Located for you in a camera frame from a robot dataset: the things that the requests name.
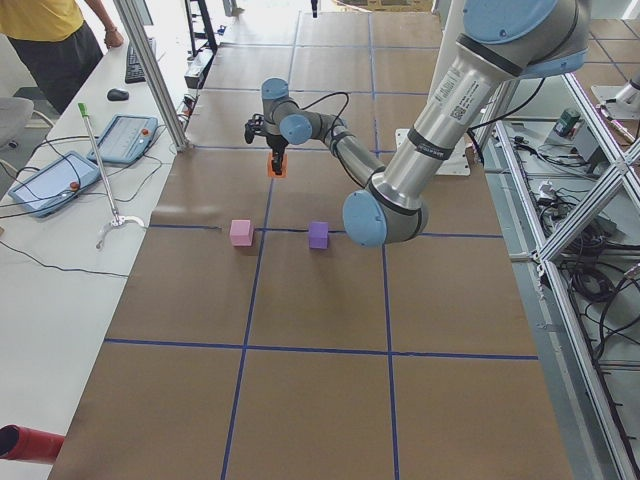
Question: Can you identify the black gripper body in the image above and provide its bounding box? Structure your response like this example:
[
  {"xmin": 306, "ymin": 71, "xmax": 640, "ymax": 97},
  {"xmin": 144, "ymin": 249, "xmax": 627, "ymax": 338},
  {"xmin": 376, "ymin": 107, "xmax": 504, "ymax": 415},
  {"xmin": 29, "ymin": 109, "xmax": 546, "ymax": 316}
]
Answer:
[{"xmin": 266, "ymin": 134, "xmax": 287, "ymax": 152}]

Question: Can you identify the orange foam block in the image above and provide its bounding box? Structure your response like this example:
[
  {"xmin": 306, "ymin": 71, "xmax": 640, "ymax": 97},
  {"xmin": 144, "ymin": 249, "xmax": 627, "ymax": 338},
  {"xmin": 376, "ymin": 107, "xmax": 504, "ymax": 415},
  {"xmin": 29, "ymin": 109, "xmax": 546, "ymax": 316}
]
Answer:
[{"xmin": 267, "ymin": 153, "xmax": 288, "ymax": 179}]

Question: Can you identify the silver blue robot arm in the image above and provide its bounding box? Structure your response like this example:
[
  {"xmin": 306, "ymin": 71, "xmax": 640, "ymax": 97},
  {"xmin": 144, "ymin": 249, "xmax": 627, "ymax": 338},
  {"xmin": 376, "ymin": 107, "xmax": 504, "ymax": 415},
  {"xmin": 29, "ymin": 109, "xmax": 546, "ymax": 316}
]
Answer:
[{"xmin": 244, "ymin": 1, "xmax": 592, "ymax": 247}]

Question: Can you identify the pink foam block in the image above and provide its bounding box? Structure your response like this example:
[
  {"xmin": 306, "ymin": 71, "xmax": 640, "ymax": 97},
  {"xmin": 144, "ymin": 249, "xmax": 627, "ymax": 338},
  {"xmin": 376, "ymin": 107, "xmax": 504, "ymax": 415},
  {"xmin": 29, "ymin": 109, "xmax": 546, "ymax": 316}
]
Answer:
[{"xmin": 229, "ymin": 219, "xmax": 254, "ymax": 247}]

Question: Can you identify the purple foam block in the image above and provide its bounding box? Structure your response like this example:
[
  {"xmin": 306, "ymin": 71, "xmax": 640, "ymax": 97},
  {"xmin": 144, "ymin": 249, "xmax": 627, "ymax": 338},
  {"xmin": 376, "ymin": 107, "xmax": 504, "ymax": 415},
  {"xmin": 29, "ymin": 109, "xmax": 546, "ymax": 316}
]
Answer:
[{"xmin": 308, "ymin": 221, "xmax": 329, "ymax": 250}]

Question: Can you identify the blue teach pendant far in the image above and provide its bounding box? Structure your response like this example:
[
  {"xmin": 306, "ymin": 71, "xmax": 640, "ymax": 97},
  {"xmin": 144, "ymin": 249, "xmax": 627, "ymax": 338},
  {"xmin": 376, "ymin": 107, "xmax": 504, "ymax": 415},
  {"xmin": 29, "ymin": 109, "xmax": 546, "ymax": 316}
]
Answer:
[{"xmin": 96, "ymin": 114, "xmax": 158, "ymax": 165}]

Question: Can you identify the blue teach pendant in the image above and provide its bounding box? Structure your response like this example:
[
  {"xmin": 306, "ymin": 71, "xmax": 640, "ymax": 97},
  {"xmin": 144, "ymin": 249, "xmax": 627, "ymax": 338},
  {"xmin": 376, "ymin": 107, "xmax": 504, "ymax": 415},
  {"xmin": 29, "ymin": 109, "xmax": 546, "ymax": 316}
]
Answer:
[
  {"xmin": 8, "ymin": 151, "xmax": 100, "ymax": 218},
  {"xmin": 96, "ymin": 114, "xmax": 158, "ymax": 165}
]

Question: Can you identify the black keyboard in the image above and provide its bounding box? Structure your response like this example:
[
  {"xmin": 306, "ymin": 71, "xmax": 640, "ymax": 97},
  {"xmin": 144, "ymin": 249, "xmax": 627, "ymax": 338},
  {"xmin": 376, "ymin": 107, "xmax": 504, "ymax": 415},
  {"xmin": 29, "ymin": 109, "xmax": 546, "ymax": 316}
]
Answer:
[{"xmin": 124, "ymin": 43, "xmax": 146, "ymax": 84}]

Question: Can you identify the black computer mouse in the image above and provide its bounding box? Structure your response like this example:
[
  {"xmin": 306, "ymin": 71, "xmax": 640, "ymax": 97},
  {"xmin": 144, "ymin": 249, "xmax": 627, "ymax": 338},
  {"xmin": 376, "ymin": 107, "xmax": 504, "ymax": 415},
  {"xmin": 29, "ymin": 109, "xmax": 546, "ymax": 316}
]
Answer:
[{"xmin": 107, "ymin": 88, "xmax": 129, "ymax": 102}]

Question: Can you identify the blue teach pendant near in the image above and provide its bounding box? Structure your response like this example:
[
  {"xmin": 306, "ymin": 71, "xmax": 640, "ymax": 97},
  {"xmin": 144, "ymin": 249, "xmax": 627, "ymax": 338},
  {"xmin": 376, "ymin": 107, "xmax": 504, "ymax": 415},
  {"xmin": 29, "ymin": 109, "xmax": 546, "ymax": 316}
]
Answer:
[{"xmin": 8, "ymin": 151, "xmax": 100, "ymax": 218}]

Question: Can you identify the person in yellow shirt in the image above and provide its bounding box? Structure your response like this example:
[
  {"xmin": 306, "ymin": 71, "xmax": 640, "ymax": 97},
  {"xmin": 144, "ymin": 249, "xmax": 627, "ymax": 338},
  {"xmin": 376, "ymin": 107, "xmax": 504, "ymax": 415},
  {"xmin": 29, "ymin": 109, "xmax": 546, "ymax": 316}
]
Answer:
[{"xmin": 1, "ymin": 0, "xmax": 103, "ymax": 114}]

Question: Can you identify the red cylinder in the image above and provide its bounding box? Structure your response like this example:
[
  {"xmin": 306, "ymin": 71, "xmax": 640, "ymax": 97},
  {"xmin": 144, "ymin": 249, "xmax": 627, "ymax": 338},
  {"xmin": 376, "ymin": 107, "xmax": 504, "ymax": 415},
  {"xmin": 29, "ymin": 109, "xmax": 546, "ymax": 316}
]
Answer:
[{"xmin": 1, "ymin": 425, "xmax": 65, "ymax": 465}]

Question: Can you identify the aluminium frame post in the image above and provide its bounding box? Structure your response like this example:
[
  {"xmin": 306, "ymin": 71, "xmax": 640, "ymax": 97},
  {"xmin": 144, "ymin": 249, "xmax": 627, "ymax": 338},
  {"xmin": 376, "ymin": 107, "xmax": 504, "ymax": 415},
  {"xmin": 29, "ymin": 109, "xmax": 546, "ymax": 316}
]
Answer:
[{"xmin": 114, "ymin": 0, "xmax": 190, "ymax": 152}]

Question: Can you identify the grabber stick green handle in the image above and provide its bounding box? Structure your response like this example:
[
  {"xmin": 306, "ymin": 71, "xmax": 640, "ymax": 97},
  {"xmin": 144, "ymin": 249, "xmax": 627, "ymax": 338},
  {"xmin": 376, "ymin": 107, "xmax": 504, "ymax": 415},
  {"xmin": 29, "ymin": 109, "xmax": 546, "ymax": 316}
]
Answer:
[{"xmin": 77, "ymin": 102, "xmax": 146, "ymax": 250}]

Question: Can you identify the aluminium side frame rail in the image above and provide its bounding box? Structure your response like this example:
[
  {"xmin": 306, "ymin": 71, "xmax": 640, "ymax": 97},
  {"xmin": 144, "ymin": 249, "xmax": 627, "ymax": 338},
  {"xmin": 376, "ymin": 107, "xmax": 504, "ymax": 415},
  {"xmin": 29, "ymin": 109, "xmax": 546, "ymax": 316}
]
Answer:
[{"xmin": 492, "ymin": 72, "xmax": 640, "ymax": 480}]

